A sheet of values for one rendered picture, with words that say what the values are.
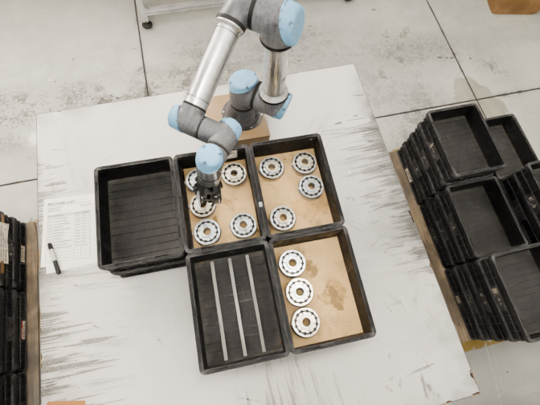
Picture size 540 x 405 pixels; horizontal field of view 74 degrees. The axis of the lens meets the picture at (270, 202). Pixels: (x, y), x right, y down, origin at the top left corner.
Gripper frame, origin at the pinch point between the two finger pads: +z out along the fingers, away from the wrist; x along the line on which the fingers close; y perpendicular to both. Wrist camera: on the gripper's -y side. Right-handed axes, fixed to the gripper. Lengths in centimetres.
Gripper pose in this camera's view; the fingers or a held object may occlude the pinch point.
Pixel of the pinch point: (207, 195)
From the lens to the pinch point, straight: 134.3
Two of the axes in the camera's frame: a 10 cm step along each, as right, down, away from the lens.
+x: 9.7, -1.3, 2.2
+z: -1.6, 3.6, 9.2
